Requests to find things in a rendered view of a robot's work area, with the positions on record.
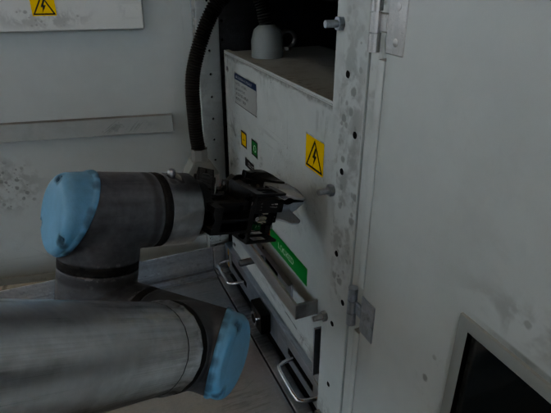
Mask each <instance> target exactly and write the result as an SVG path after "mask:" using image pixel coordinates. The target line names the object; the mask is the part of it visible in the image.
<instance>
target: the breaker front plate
mask: <svg viewBox="0 0 551 413"><path fill-rule="evenodd" d="M224 54H225V53H224ZM235 73H236V74H238V75H240V76H242V77H244V78H245V79H247V80H249V81H251V82H253V83H254V84H255V85H256V89H257V117H256V116H254V115H253V114H251V113H250V112H248V111H247V110H245V109H244V108H242V107H241V106H240V105H239V104H237V103H236V102H235ZM225 90H226V110H227V128H228V147H229V166H230V174H233V175H241V174H242V171H243V170H250V169H249V168H248V167H247V166H246V165H245V157H246V158H247V159H248V160H249V161H250V162H251V163H252V164H253V165H254V170H264V171H266V172H268V173H270V174H272V175H274V176H275V177H276V178H278V179H280V180H282V181H284V182H286V183H287V184H289V185H291V186H292V187H294V188H296V189H297V190H298V191H299V192H300V193H301V194H302V195H303V196H304V197H305V201H303V204H302V206H300V207H299V208H298V209H297V210H295V211H293V213H294V214H295V215H296V216H297V217H298V218H299V219H300V223H299V224H297V225H291V224H288V223H285V222H283V221H279V220H276V221H275V223H272V229H273V230H274V232H275V233H276V234H277V235H278V236H279V238H280V239H281V240H282V241H283V242H284V243H285V245H286V246H287V247H288V248H289V249H290V251H291V252H292V253H293V254H294V255H295V256H296V257H297V258H298V259H299V260H300V261H301V262H302V264H303V265H304V266H305V267H306V268H307V286H306V285H305V284H304V283H303V281H302V280H301V279H300V278H299V277H298V276H297V275H296V274H295V273H294V271H293V270H292V269H291V267H290V266H289V265H288V264H287V262H286V261H285V260H284V259H283V257H282V256H281V255H280V254H279V253H278V252H277V251H276V249H275V248H274V247H273V246H272V245H271V243H254V244H253V246H254V247H255V249H256V250H257V252H258V253H259V254H260V255H261V253H262V254H263V255H264V256H265V258H266V259H267V260H268V261H269V262H270V263H271V265H272V266H273V268H274V269H275V271H276V272H277V273H278V276H277V275H276V273H275V272H274V271H273V269H272V268H271V267H270V266H269V265H268V266H269V267H270V268H271V270H272V271H273V273H274V274H275V276H276V277H277V278H278V280H279V281H280V282H281V283H282V284H283V286H284V287H285V289H286V290H287V291H288V293H289V294H290V295H291V297H292V298H293V299H294V300H295V301H296V303H297V304H298V303H301V302H306V301H310V300H313V299H317V300H318V303H317V314H315V315H320V314H319V313H320V312H321V311H322V302H323V286H324V270H325V254H326V223H327V207H328V195H327V194H325V195H321V196H318V195H317V193H316V191H317V190H318V189H320V188H325V187H326V185H327V184H329V175H330V144H331V128H332V111H333V106H331V105H329V104H327V103H325V102H323V101H321V100H319V99H317V98H315V97H313V96H311V95H309V94H307V93H305V92H303V91H301V90H299V89H297V88H295V87H293V86H291V85H288V84H286V83H284V82H282V81H280V80H278V79H276V78H274V77H272V76H270V75H268V74H266V73H264V72H262V71H260V70H258V69H256V68H254V67H252V66H249V65H247V64H245V63H243V62H241V61H239V60H237V59H235V58H233V57H231V56H229V55H227V54H225ZM241 130H242V131H243V132H245V133H246V137H247V149H246V148H245V147H244V146H243V145H241ZM307 134H309V135H310V136H312V137H313V138H315V139H316V140H318V141H319V142H321V143H323V144H324V159H323V177H320V176H319V175H318V174H317V173H316V172H314V171H313V170H311V169H310V168H309V167H307V166H306V137H307ZM252 139H253V140H254V141H255V142H256V143H257V158H256V157H255V156H254V155H253V154H252ZM232 239H233V248H234V249H235V251H236V252H237V253H238V255H239V257H240V258H241V260H242V259H246V258H249V257H250V256H249V254H248V253H247V252H246V251H245V249H244V248H243V246H242V245H241V243H240V242H239V240H238V239H237V238H236V237H235V236H233V235H232ZM262 247H264V249H262ZM266 263H267V262H266ZM267 264H268V263H267ZM246 266H247V268H248V270H249V271H250V273H251V274H252V276H253V277H254V279H255V280H256V281H257V283H258V284H259V286H260V287H261V289H262V291H263V292H264V293H265V294H266V296H267V297H268V299H269V300H270V302H271V304H272V305H273V307H274V308H275V309H276V310H277V312H278V313H279V315H280V317H281V318H282V320H283V321H284V322H285V324H286V325H287V327H288V328H289V330H290V331H291V333H292V334H293V336H294V337H295V338H296V340H297V341H298V343H299V345H300V346H301V347H302V349H303V350H304V351H305V353H306V354H307V356H308V358H309V359H310V361H311V362H312V351H313V332H314V328H316V327H319V326H321V320H318V321H315V322H313V321H312V316H315V315H310V316H307V317H303V318H301V319H297V320H296V319H295V318H293V316H292V315H291V313H290V312H289V310H288V309H287V307H286V306H285V304H284V303H283V302H282V301H281V300H280V298H279V296H278V295H277V294H276V292H275V290H274V289H273V288H272V286H271V285H270V284H269V283H268V281H267V280H266V278H265V277H264V275H263V274H262V272H261V271H260V270H259V269H258V268H257V266H256V264H251V265H246Z"/></svg>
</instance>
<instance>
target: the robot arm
mask: <svg viewBox="0 0 551 413"><path fill-rule="evenodd" d="M215 182H216V178H214V170H211V169H207V168H202V167H198V171H197V174H194V176H192V175H191V174H189V173H176V172H175V169H171V168H170V169H169V170H168V171H167V173H162V172H101V171H95V170H85V171H79V172H63V173H60V174H59V175H56V176H55V177H54V178H53V179H52V180H51V181H50V183H49V184H48V186H47V188H46V191H45V194H44V196H43V202H42V207H41V216H40V220H41V221H42V225H41V228H40V229H41V237H42V241H43V245H44V248H45V250H46V251H47V252H48V253H49V254H50V255H52V256H54V257H56V258H57V259H56V278H55V299H54V300H52V299H18V298H0V413H104V412H108V411H112V410H115V409H118V408H122V407H124V406H129V405H132V404H135V403H138V402H143V401H147V400H149V399H152V398H155V397H169V396H171V395H176V394H178V393H183V392H186V391H190V392H194V393H198V394H200V395H203V397H204V398H205V399H209V398H211V399H214V400H221V399H223V398H225V397H227V396H228V395H229V394H230V392H231V391H232V390H233V388H234V387H235V385H236V384H237V382H238V380H239V376H240V375H241V373H242V370H243V367H244V363H245V361H246V358H247V355H248V348H249V343H250V325H249V322H248V319H247V317H246V316H245V315H244V314H242V313H239V312H237V311H233V310H232V309H231V308H230V307H227V308H224V307H221V306H217V305H213V304H211V303H208V302H203V301H199V300H197V299H194V298H191V297H186V296H183V295H180V294H177V293H173V292H169V291H166V290H163V289H159V288H156V287H153V286H150V285H147V284H141V283H139V282H138V275H139V258H140V248H142V247H158V246H168V245H178V244H187V243H192V242H193V241H194V240H195V239H196V238H197V236H199V235H200V234H204V233H207V234H208V235H210V236H213V235H223V234H232V235H233V236H235V237H236V238H237V239H238V240H240V241H241V242H243V243H244V244H254V243H269V242H275V241H276V239H275V238H273V237H272V236H270V235H269V233H270V230H271V229H272V223H275V222H276V220H279V221H283V222H285V223H288V224H291V225H297V224H299V223H300V219H299V218H298V217H297V216H296V215H295V214H294V213H293V211H295V210H297V209H298V208H299V207H300V206H302V204H303V201H305V197H304V196H303V195H302V194H301V193H300V192H299V191H298V190H297V189H296V188H294V187H292V186H291V185H289V184H287V183H286V182H284V181H282V180H280V179H278V178H276V177H275V176H274V175H272V174H270V173H268V172H266V171H264V170H243V171H242V174H241V175H233V174H230V175H229V176H228V177H227V178H226V179H223V180H222V181H221V186H220V187H216V184H215ZM215 188H216V192H215ZM214 192H215V193H214ZM280 197H281V198H280ZM282 198H283V199H286V198H288V199H286V200H283V199H282ZM257 231H259V232H261V234H251V232H257ZM254 237H263V238H264V239H263V240H255V241H253V240H252V239H250V238H254Z"/></svg>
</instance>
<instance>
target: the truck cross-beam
mask: <svg viewBox="0 0 551 413"><path fill-rule="evenodd" d="M228 249H229V250H230V253H231V254H232V272H233V275H234V276H235V278H236V279H237V281H240V280H244V281H245V284H241V285H240V286H241V288H242V289H243V290H244V292H245V294H246V295H247V297H248V299H249V301H251V300H252V299H255V298H261V300H262V302H263V303H264V305H265V306H266V308H267V310H268V311H269V312H270V314H271V332H270V334H271V336H272V337H273V338H274V340H275V342H276V343H277V345H278V347H279V348H280V350H281V351H282V353H283V354H284V356H285V358H286V359H287V358H289V357H292V356H293V357H294V361H291V362H289V364H290V366H291V367H292V369H293V371H294V373H295V374H296V375H297V377H298V379H299V380H300V382H301V384H302V385H303V386H304V388H305V390H306V391H307V393H308V395H309V397H312V390H313V378H314V379H315V380H316V382H317V383H318V381H319V374H315V375H312V362H311V361H310V359H309V358H308V356H307V354H306V353H305V351H304V350H303V349H302V347H301V346H300V345H299V343H298V341H297V340H296V338H295V337H294V336H293V334H292V333H291V331H290V330H289V328H288V327H287V325H286V324H285V322H284V321H283V320H282V318H281V317H280V315H279V313H278V312H277V310H276V309H275V308H274V307H273V305H272V304H271V302H270V300H269V299H268V297H267V296H266V294H265V293H264V292H263V291H262V289H261V287H260V286H259V284H258V283H257V281H256V280H255V279H254V277H253V276H252V274H251V273H250V271H249V270H248V268H247V266H239V260H241V258H240V257H239V255H238V253H237V252H236V251H235V249H234V248H233V246H232V241H231V242H227V243H225V259H229V255H228Z"/></svg>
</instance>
